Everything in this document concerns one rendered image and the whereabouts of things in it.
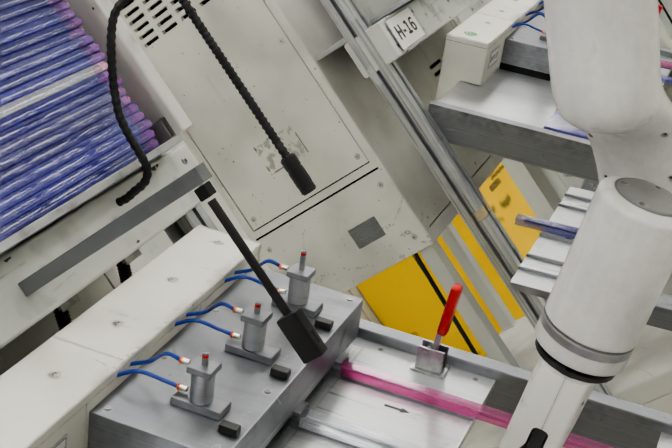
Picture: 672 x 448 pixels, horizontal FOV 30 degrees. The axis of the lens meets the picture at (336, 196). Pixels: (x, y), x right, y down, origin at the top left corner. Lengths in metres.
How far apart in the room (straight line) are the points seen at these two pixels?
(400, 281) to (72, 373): 3.34
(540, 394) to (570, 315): 0.08
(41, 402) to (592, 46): 0.55
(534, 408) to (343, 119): 1.17
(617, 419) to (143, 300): 0.51
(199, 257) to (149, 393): 0.24
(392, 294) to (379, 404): 3.18
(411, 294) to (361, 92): 2.25
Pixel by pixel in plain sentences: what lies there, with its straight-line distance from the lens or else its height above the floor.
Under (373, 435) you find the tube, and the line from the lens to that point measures 1.23.
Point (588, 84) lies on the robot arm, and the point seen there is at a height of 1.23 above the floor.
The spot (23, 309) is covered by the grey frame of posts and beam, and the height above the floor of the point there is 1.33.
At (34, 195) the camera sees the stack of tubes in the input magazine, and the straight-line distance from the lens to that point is 1.23.
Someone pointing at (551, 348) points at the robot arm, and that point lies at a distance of 1.09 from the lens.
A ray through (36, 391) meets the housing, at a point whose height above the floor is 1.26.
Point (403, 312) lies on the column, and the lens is 4.49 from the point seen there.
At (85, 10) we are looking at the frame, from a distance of 1.48.
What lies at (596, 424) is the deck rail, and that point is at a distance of 1.38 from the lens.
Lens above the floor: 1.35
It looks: 5 degrees down
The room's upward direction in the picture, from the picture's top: 33 degrees counter-clockwise
